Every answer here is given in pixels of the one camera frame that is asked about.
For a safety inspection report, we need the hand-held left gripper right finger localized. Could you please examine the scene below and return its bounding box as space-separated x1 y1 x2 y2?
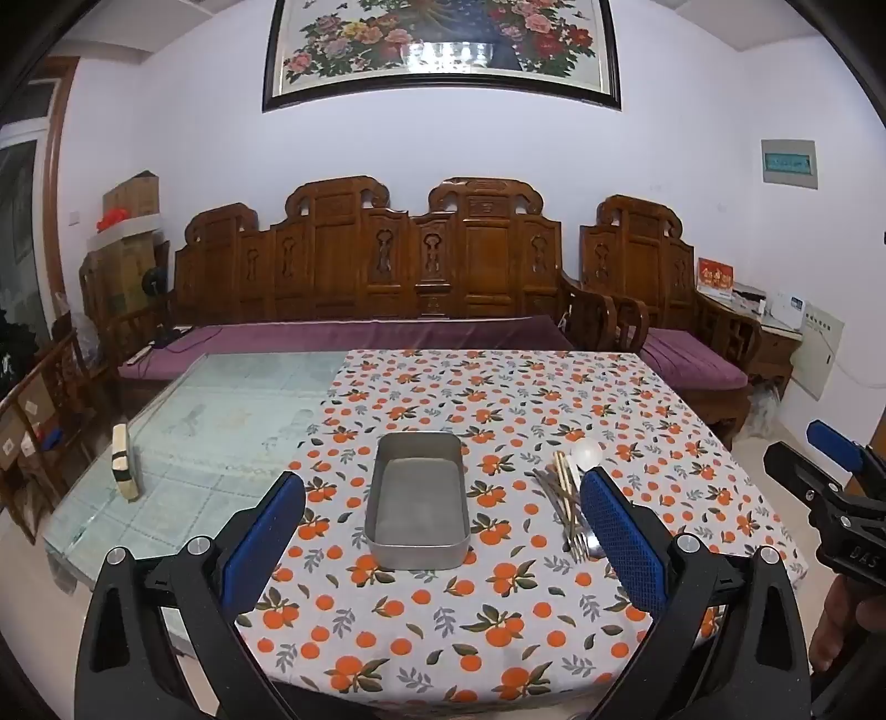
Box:
579 466 812 720

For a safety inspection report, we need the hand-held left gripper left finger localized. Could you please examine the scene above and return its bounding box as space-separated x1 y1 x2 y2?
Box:
75 471 307 720

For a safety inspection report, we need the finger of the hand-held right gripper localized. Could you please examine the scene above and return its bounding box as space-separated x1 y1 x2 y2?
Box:
806 420 886 479
765 441 859 513

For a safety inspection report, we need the stainless steel spoon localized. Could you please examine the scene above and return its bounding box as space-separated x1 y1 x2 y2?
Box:
557 474 610 562

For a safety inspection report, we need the stainless steel fork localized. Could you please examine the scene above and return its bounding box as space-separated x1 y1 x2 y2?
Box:
554 477 596 558
547 471 589 563

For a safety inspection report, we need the light bamboo chopstick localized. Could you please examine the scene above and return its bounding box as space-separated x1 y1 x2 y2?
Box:
553 452 571 534
558 452 578 536

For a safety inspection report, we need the rectangular metal tray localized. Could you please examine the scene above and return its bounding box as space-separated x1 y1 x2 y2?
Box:
364 432 470 572

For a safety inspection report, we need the person's right hand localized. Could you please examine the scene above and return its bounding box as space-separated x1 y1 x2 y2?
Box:
810 574 886 672

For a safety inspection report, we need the clear plastic bag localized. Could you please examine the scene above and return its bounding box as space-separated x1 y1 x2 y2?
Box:
749 383 785 439

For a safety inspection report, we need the white ceramic spoon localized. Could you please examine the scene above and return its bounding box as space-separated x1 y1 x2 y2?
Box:
570 440 602 486

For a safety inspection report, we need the wooden side table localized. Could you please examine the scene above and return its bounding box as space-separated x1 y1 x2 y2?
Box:
696 287 804 403

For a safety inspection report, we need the white box device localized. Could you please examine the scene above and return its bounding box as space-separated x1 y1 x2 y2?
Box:
771 291 808 331

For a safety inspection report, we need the purple armchair cushion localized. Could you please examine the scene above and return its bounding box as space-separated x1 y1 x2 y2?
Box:
640 327 753 390

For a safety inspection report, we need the white printer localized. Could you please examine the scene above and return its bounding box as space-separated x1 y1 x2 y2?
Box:
732 281 769 317

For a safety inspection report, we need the beige block with black band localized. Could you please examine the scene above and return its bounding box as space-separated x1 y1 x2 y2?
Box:
112 424 140 500

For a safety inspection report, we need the orange fruit print tablecloth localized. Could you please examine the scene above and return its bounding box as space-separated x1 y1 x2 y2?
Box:
235 348 810 700

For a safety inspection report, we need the red card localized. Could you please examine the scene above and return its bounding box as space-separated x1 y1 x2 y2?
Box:
697 258 735 292

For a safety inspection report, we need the purple sofa cushion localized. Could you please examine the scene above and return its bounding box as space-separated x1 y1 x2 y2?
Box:
117 315 575 382

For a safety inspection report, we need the carved wooden armchair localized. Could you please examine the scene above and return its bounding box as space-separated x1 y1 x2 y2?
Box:
580 195 764 451

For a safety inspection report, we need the wooden chair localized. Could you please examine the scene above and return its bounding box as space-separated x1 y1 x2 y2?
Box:
0 331 92 544

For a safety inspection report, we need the carved wooden sofa bench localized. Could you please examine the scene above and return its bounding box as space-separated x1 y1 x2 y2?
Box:
104 175 619 389

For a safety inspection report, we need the large cardboard box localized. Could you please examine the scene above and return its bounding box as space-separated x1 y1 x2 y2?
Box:
83 235 164 328

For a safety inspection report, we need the small cardboard box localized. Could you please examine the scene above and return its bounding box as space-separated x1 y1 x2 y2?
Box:
102 171 162 220

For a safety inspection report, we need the framed floral painting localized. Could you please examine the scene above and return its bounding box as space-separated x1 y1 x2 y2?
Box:
261 0 622 114

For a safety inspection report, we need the white wall cabinet door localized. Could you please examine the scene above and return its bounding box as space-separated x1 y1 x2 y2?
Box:
792 305 847 402

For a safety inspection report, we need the grey wall panel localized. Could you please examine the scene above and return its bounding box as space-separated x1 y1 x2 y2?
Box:
761 138 821 190

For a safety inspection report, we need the wooden door frame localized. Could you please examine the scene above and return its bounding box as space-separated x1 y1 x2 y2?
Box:
42 55 81 320

